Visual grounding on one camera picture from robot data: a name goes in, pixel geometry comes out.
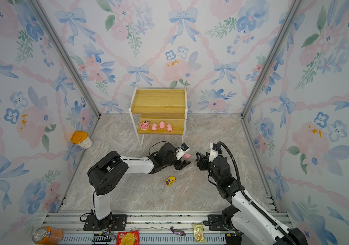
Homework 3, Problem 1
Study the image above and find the pink bear toy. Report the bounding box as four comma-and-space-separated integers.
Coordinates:
140, 120, 150, 131

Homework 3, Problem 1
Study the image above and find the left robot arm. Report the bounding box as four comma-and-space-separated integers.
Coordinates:
83, 141, 190, 231

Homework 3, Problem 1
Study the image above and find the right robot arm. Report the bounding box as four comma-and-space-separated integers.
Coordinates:
196, 141, 307, 245

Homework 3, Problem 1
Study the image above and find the yellow bear toy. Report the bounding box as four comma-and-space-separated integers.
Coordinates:
165, 177, 176, 186

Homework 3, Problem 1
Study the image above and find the wooden two-tier shelf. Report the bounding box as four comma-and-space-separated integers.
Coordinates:
129, 86, 188, 146

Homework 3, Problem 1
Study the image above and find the purple wrapped candy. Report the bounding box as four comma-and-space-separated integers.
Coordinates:
170, 227, 186, 236

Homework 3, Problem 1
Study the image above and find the green snack packet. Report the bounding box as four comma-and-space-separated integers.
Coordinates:
193, 224, 206, 243

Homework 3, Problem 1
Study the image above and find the red snack packet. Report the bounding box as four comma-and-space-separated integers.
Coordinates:
116, 230, 140, 245

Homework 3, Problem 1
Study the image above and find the orange soda can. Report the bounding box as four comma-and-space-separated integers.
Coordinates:
32, 226, 64, 245

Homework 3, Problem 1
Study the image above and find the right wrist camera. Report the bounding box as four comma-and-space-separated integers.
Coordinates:
209, 143, 223, 162

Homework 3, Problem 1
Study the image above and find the aluminium rail base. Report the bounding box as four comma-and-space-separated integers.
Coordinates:
39, 210, 298, 245

